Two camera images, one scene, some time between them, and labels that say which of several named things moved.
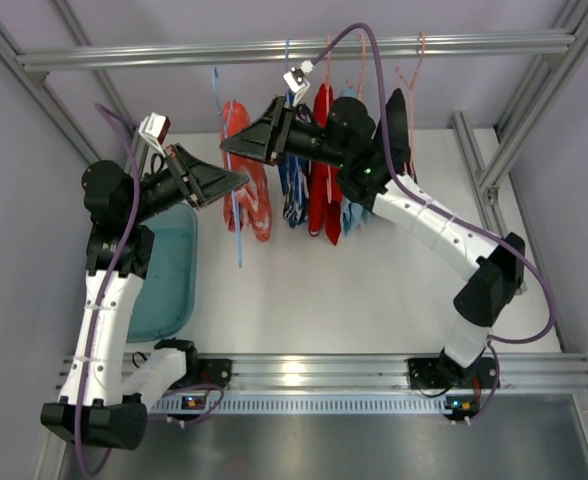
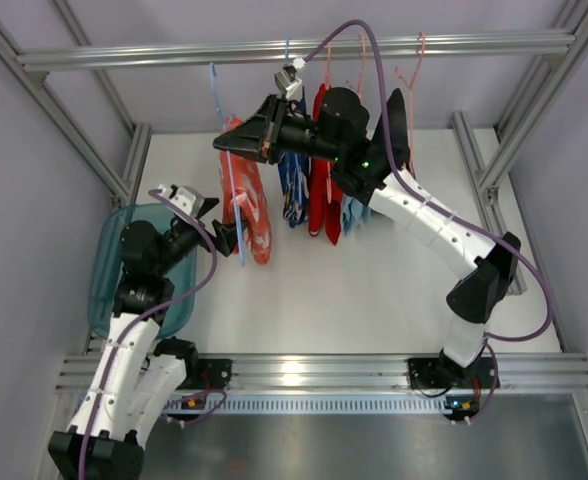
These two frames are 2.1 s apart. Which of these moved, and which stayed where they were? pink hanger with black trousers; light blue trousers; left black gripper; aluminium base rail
Moved: left black gripper
Stayed: aluminium base rail; pink hanger with black trousers; light blue trousers
